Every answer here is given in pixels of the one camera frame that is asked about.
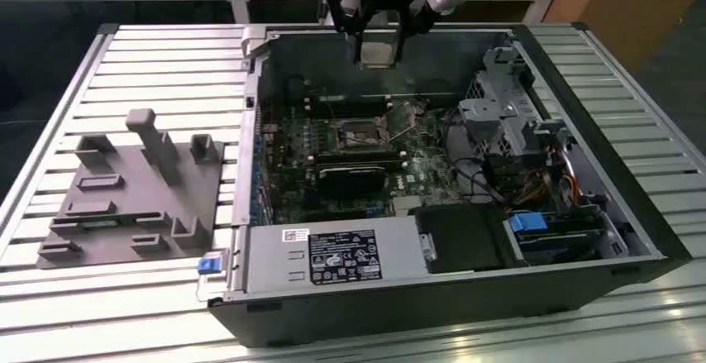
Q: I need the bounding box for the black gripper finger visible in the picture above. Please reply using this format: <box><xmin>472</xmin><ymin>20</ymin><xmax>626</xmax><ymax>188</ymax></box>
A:
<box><xmin>394</xmin><ymin>0</ymin><xmax>441</xmax><ymax>66</ymax></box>
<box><xmin>323</xmin><ymin>0</ymin><xmax>366</xmax><ymax>64</ymax></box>

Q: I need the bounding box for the silver square CPU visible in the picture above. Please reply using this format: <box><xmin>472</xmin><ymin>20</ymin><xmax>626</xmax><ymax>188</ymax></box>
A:
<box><xmin>358</xmin><ymin>40</ymin><xmax>398</xmax><ymax>70</ymax></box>

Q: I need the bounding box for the metal socket cover frame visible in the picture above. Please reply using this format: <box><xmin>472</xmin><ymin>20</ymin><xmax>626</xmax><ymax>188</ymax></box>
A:
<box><xmin>385</xmin><ymin>100</ymin><xmax>430</xmax><ymax>141</ymax></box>

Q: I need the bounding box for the RAM slot with white clips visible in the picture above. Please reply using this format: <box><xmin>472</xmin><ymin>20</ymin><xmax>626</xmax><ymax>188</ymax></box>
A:
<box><xmin>309</xmin><ymin>104</ymin><xmax>387</xmax><ymax>112</ymax></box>

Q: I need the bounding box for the CPU socket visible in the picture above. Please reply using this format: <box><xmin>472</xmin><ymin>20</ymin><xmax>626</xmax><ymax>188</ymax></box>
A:
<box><xmin>334</xmin><ymin>117</ymin><xmax>391</xmax><ymax>152</ymax></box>

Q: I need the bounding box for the long black expansion slot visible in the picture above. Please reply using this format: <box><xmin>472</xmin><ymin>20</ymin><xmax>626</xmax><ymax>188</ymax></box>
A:
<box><xmin>314</xmin><ymin>150</ymin><xmax>403</xmax><ymax>169</ymax></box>

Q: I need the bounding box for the silver metal drive cage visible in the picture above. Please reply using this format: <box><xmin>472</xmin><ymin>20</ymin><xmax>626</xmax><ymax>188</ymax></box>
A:
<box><xmin>457</xmin><ymin>46</ymin><xmax>570</xmax><ymax>157</ymax></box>

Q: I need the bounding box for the green motherboard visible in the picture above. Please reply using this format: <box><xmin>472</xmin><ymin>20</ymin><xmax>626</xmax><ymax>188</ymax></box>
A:
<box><xmin>257</xmin><ymin>93</ymin><xmax>460</xmax><ymax>223</ymax></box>

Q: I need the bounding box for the black graphics card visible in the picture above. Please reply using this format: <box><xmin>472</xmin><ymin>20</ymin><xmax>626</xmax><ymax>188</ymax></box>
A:
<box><xmin>317</xmin><ymin>165</ymin><xmax>387</xmax><ymax>198</ymax></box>

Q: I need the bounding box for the small silver heatsink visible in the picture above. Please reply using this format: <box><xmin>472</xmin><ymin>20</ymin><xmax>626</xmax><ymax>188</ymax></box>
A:
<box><xmin>391</xmin><ymin>196</ymin><xmax>422</xmax><ymax>215</ymax></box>

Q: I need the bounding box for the brown wooden cabinet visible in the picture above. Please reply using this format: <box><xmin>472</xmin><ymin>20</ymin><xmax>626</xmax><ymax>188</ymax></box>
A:
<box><xmin>544</xmin><ymin>0</ymin><xmax>706</xmax><ymax>73</ymax></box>

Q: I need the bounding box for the black plastic shroud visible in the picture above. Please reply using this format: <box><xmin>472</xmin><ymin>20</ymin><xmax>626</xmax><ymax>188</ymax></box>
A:
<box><xmin>413</xmin><ymin>204</ymin><xmax>524</xmax><ymax>275</ymax></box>

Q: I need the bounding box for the blue disk carrier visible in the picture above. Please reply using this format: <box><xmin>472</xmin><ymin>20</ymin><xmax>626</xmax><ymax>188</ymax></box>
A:
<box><xmin>508</xmin><ymin>212</ymin><xmax>549</xmax><ymax>236</ymax></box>

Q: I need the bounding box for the grey power supply unit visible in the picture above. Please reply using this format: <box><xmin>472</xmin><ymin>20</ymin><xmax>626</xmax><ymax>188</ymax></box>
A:
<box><xmin>242</xmin><ymin>213</ymin><xmax>430</xmax><ymax>294</ymax></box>

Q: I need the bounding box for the black disk drive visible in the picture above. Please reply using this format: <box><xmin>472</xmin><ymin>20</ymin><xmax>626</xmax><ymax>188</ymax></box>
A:
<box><xmin>516</xmin><ymin>216</ymin><xmax>606</xmax><ymax>264</ymax></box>

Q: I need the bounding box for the grey plastic parts rack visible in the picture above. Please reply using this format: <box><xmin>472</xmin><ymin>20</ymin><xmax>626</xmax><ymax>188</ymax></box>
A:
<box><xmin>34</xmin><ymin>108</ymin><xmax>227</xmax><ymax>271</ymax></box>

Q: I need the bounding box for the blue case latch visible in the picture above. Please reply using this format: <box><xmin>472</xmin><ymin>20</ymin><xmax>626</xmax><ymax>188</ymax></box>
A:
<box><xmin>197</xmin><ymin>256</ymin><xmax>223</xmax><ymax>276</ymax></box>

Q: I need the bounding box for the black open PC case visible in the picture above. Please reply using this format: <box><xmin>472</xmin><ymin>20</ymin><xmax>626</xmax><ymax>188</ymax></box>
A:
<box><xmin>207</xmin><ymin>21</ymin><xmax>694</xmax><ymax>350</ymax></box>

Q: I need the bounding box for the black internal cable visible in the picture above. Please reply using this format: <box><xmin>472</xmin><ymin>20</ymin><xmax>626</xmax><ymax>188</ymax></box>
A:
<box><xmin>444</xmin><ymin>108</ymin><xmax>513</xmax><ymax>209</ymax></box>

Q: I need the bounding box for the yellow orange wire bundle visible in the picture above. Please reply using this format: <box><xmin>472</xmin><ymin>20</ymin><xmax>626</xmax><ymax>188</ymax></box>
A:
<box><xmin>516</xmin><ymin>168</ymin><xmax>581</xmax><ymax>209</ymax></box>

